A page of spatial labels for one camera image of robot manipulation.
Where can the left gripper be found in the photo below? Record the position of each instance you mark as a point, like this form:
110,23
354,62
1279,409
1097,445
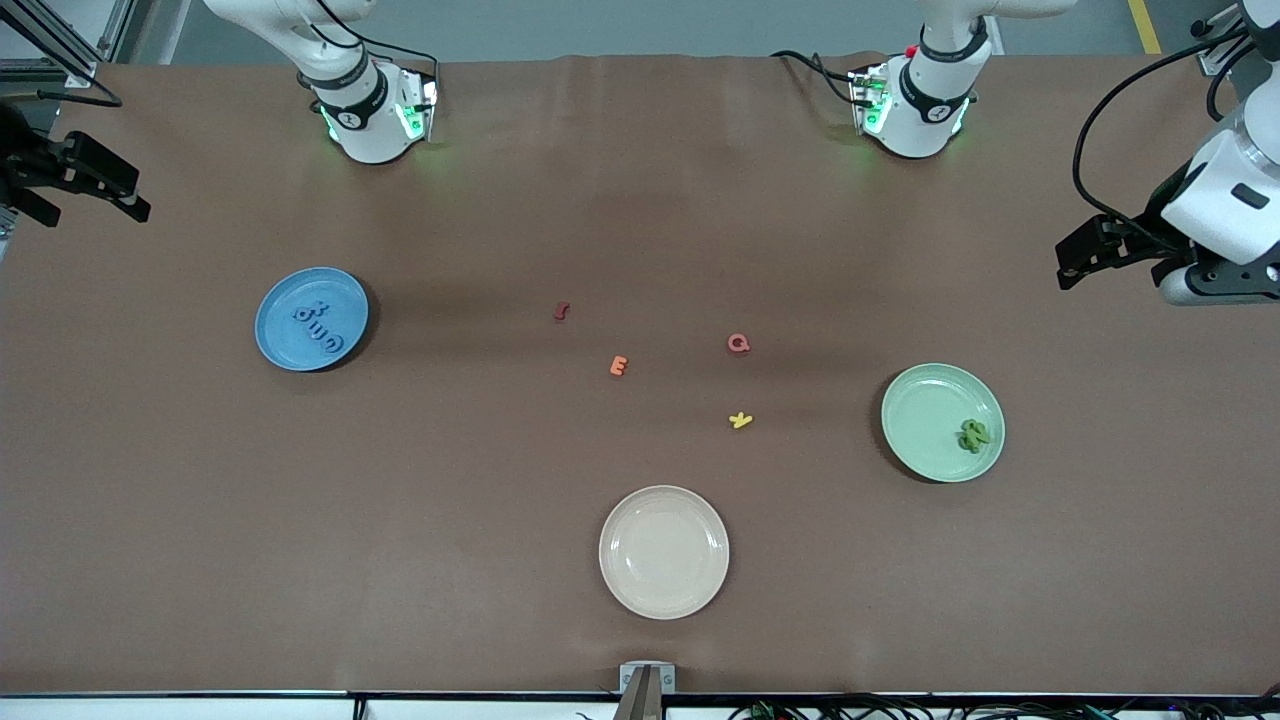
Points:
1143,240

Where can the blue foam letter E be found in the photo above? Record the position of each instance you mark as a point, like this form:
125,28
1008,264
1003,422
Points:
319,329

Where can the blue foam letter G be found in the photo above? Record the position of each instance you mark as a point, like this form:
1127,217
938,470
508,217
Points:
327,346

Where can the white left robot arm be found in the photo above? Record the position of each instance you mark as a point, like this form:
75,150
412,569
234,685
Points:
925,120

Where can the blue plate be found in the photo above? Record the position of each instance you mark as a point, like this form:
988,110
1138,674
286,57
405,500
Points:
285,340

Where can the green plate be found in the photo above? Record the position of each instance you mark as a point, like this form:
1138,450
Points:
925,420

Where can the brown table cover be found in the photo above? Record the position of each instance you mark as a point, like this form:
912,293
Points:
200,550

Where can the red foam letter Q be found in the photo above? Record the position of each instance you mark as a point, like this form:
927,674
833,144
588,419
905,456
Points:
731,344

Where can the yellow foam letter K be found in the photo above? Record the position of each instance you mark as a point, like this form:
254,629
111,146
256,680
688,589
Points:
740,420

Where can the orange foam letter E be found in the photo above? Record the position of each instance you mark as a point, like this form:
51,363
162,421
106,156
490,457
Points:
619,366

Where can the beige plate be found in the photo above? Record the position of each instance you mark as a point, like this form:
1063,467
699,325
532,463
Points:
664,552

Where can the aluminium frame post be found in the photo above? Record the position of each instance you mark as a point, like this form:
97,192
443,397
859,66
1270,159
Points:
1210,60
80,72

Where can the white table frame rail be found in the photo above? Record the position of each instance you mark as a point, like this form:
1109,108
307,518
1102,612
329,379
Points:
200,709

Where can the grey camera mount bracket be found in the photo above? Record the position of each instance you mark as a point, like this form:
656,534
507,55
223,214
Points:
647,690

